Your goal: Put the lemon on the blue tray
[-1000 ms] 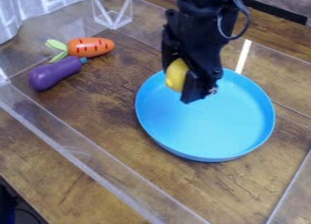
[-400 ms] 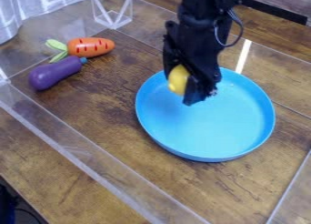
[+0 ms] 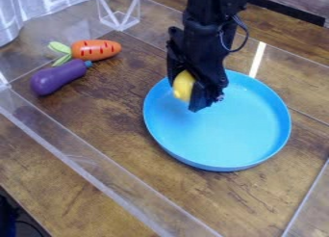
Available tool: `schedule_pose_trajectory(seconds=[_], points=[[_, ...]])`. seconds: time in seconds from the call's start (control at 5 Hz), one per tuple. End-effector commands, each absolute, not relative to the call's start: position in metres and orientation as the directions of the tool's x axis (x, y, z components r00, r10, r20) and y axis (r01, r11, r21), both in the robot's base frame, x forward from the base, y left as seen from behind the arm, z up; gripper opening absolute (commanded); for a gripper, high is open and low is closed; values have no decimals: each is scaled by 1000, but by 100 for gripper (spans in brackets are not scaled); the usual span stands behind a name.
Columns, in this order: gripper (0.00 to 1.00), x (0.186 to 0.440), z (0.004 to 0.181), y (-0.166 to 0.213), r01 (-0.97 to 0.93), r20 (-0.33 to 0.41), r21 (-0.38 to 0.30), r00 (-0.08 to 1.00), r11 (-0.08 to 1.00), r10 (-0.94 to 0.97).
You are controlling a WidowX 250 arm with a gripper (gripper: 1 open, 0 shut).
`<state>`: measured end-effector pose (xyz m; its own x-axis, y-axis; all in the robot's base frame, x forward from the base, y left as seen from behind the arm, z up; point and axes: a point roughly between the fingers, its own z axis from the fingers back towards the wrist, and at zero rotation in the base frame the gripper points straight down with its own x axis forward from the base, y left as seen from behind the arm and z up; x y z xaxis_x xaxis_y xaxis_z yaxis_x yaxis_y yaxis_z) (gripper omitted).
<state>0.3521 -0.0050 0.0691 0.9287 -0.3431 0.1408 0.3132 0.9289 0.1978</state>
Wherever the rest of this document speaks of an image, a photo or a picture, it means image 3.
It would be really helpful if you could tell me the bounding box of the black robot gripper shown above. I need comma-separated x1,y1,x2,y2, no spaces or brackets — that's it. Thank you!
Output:
166,17,249,113

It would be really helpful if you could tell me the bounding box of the grey white curtain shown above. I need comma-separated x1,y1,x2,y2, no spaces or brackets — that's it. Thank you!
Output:
0,0,89,47

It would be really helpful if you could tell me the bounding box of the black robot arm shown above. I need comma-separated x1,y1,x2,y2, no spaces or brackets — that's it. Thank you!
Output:
166,0,249,112

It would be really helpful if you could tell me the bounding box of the blue round tray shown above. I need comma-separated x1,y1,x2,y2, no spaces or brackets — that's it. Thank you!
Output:
142,71,292,171

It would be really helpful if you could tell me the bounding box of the orange toy carrot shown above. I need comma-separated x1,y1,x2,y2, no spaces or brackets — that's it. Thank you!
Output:
48,39,122,66

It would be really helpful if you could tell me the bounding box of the purple toy eggplant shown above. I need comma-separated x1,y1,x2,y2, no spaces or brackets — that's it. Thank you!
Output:
29,59,92,95

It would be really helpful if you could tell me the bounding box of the yellow toy lemon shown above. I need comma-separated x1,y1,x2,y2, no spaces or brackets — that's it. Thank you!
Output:
172,70,196,102

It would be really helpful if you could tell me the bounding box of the clear acrylic enclosure wall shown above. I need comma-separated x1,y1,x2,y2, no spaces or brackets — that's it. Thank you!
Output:
0,0,329,237

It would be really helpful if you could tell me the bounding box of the black bar in background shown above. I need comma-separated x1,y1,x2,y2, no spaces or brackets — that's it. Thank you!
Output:
248,0,325,27

